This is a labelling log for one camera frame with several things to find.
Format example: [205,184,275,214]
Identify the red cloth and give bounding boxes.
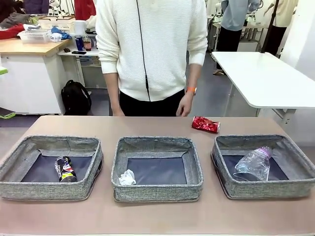
[0,24,26,40]

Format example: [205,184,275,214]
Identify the bystander in light blue shirt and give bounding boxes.
[213,0,260,76]

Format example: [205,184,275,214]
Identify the person's right forearm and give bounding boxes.
[103,72,121,112]

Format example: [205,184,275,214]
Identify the white paper ball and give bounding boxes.
[119,169,137,186]

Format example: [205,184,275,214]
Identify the white bundled cloth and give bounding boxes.
[86,13,98,30]

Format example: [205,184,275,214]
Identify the white plastic mesh basket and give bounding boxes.
[17,29,51,44]

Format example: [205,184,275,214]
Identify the thin black earphone cable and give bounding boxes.
[135,0,151,102]

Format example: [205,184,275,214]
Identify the blue cloth bag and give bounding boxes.
[50,26,72,41]

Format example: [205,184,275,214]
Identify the white crate with wooden frame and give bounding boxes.
[38,15,76,33]

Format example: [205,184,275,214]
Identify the person's left forearm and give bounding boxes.
[186,63,201,89]

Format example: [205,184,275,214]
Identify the white knit sweater torso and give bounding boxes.
[95,0,209,102]

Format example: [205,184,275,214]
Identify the large white table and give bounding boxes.
[211,51,315,129]

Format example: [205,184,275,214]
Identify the grey cloth pile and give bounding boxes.
[0,12,32,29]

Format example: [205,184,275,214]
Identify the clear bottle with blue cap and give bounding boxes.
[254,146,274,159]

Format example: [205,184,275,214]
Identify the clear capless plastic bottle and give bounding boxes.
[233,148,271,182]

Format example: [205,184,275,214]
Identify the crushed dark blue soda can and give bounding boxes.
[54,155,78,183]

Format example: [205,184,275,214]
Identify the dark cola bottle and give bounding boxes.
[83,35,93,52]

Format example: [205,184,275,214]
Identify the black trousers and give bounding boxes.
[119,88,186,117]

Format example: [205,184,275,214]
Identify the crushed red soda can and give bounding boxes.
[191,116,221,134]

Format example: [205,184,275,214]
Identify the white side desk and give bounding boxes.
[57,48,107,89]

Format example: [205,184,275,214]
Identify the bystander in cream top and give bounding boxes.
[263,0,299,56]

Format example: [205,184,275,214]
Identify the black backpack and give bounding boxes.
[61,79,93,116]

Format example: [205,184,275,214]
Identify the bystander in red top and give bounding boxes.
[73,0,96,21]

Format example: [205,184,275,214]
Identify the wooden top white desk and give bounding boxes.
[0,36,72,115]

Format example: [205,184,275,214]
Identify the person's left hand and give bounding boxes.
[176,92,196,118]

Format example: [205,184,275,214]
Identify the grey fabric basket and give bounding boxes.
[211,134,315,200]
[110,136,204,203]
[0,134,104,201]

